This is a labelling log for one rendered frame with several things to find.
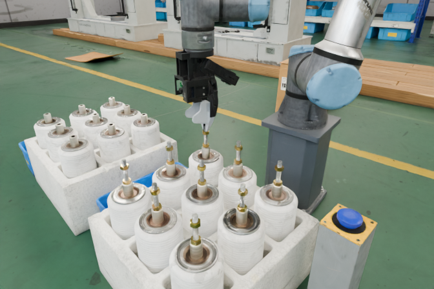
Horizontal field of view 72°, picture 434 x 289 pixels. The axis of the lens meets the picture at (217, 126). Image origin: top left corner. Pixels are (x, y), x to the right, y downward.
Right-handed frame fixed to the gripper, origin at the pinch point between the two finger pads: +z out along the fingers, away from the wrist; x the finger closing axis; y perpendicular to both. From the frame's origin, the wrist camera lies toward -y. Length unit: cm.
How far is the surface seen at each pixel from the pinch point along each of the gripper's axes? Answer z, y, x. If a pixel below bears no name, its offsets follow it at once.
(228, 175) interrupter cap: 9.1, 0.4, 11.5
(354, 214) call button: 1.5, -5.8, 40.9
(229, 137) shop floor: 35, -38, -48
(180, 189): 11.5, 11.8, 7.6
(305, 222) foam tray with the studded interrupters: 16.5, -10.7, 27.4
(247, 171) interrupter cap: 9.1, -4.4, 12.2
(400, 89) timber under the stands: 27, -159, -36
